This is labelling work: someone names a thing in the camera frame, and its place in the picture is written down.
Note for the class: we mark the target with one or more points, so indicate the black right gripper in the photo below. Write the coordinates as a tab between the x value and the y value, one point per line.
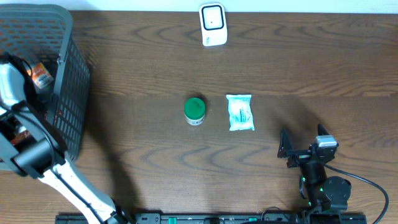
286	150

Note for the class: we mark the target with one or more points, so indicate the light blue tissue packet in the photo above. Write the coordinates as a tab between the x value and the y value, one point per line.
240	114

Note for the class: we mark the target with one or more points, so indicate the green lidded jar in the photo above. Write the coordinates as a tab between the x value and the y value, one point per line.
194	111

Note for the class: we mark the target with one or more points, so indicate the small orange snack packet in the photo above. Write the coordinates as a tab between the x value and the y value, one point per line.
40	75

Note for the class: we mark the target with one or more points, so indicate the red chocolate bar wrapper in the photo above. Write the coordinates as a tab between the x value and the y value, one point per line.
21	134

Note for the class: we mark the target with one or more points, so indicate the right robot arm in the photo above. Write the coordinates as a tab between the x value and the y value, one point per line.
327	196

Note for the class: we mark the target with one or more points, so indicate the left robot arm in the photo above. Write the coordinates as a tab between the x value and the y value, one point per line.
31	146

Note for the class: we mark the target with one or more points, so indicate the white barcode scanner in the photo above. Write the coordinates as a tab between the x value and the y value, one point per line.
213	24

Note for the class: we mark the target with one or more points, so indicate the grey plastic mesh basket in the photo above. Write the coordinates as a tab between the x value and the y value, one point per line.
42	33

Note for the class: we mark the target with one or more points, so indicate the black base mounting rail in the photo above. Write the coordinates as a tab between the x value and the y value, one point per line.
271	216

